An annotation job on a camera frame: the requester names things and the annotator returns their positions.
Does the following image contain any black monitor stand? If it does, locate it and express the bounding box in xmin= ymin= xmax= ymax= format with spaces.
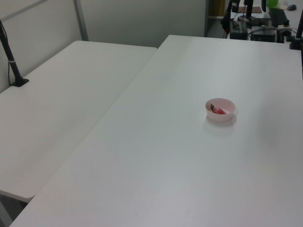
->
xmin=237 ymin=0 xmax=261 ymax=27

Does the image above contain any grey cable along pole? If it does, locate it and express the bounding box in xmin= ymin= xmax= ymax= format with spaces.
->
xmin=6 ymin=60 xmax=14 ymax=86

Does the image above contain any red strawberry with green leaves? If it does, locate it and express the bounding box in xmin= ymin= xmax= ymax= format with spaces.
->
xmin=208 ymin=103 xmax=227 ymax=115

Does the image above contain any black electronics box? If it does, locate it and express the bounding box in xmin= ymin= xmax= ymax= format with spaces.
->
xmin=250 ymin=27 xmax=278 ymax=43
xmin=230 ymin=20 xmax=248 ymax=40

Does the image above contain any pink plastic bowl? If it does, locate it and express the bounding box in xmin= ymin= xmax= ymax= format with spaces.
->
xmin=205 ymin=97 xmax=236 ymax=122

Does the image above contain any black hanging cable bundle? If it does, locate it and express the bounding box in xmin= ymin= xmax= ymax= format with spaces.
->
xmin=220 ymin=0 xmax=238 ymax=38

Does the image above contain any grey partition frame post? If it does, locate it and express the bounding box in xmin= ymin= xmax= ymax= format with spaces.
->
xmin=73 ymin=0 xmax=89 ymax=42

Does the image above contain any black keyboard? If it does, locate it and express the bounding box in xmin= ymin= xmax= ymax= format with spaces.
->
xmin=269 ymin=8 xmax=289 ymax=27

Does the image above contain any black camera pole with clamp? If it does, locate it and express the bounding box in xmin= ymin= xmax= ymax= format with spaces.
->
xmin=289 ymin=10 xmax=303 ymax=51
xmin=0 ymin=18 xmax=30 ymax=87

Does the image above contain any grey partition frame rail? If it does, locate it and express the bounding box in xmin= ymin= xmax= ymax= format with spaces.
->
xmin=0 ymin=0 xmax=49 ymax=22

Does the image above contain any brown board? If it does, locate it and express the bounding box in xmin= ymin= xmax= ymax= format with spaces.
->
xmin=237 ymin=6 xmax=262 ymax=14

